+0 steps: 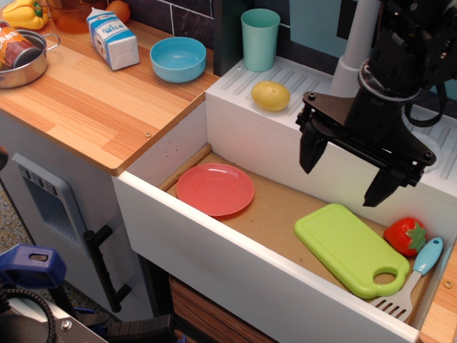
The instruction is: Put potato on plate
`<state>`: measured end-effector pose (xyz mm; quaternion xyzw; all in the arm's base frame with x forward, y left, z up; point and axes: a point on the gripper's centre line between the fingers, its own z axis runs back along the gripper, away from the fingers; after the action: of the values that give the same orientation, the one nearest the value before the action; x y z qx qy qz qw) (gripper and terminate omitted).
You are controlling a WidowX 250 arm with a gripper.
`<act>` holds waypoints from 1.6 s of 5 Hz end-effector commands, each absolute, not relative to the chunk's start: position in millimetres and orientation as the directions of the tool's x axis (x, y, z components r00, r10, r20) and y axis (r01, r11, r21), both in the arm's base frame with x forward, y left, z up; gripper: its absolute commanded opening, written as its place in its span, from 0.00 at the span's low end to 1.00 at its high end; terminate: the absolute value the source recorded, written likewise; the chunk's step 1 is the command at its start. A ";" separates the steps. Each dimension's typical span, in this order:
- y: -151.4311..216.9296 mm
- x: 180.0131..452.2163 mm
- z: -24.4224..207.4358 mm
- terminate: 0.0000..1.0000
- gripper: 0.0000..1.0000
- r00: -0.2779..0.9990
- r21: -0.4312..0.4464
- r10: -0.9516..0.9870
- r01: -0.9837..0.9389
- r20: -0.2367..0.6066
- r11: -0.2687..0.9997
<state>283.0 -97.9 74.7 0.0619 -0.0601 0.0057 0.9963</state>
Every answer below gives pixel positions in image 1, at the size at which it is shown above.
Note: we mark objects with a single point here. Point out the orange toy fruit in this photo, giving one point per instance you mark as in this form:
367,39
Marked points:
121,9

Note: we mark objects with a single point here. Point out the green cutting board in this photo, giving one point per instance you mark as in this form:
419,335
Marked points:
357,256

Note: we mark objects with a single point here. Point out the yellow toy bell pepper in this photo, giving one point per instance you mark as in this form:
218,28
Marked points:
26,14

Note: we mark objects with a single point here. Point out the grey dispenser panel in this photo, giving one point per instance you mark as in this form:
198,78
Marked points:
55,203

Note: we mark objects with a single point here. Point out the blue plastic bowl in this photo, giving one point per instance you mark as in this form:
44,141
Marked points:
178,59

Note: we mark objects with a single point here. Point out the grey toy faucet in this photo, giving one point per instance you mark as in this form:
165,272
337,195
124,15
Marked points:
345,79

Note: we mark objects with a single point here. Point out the orange transparent bowl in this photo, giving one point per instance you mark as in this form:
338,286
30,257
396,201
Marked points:
70,15

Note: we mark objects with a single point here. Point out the red toy strawberry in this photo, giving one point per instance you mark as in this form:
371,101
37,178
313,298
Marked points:
407,236

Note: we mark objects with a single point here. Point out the white toy sink unit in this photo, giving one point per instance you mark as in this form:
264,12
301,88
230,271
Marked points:
252,264

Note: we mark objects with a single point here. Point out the black cabinet door handle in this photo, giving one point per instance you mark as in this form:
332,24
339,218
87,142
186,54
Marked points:
93,241

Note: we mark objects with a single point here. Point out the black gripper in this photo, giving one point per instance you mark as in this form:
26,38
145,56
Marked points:
370,127

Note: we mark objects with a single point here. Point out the toy fried egg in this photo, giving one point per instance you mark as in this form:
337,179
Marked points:
432,145

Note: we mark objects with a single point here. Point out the wooden dowel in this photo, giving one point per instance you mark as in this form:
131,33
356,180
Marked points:
193,161

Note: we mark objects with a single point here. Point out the blue handled grey spatula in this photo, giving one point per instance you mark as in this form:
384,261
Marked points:
399,305

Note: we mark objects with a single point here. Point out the toy food can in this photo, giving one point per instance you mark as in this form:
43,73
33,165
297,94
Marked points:
16,50

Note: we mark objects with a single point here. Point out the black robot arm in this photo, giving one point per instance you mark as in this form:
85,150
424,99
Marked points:
415,50

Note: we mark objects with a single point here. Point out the blue clamp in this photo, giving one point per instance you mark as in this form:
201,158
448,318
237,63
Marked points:
32,267

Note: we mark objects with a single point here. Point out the toy milk carton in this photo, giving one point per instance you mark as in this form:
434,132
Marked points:
113,40

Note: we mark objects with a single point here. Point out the red plastic plate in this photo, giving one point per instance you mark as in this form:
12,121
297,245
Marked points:
215,189

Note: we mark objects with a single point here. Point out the teal plastic cup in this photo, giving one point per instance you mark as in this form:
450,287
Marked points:
259,37

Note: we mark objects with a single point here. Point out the steel pot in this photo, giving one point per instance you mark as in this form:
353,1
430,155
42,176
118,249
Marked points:
30,72

